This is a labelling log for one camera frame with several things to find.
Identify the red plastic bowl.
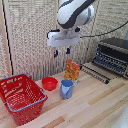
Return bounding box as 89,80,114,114
41,76,59,92

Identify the black cable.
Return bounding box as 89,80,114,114
79,20,128,38

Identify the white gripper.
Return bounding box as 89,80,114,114
46,28,82,58

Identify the black oven rack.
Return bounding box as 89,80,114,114
79,63,112,85

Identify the red shopping basket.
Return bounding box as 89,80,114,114
0,73,48,127

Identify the black toaster oven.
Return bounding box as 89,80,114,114
92,37,128,80

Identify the blue plastic cup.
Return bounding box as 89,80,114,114
59,78,75,100

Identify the orange yellow food box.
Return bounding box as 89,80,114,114
63,59,81,83

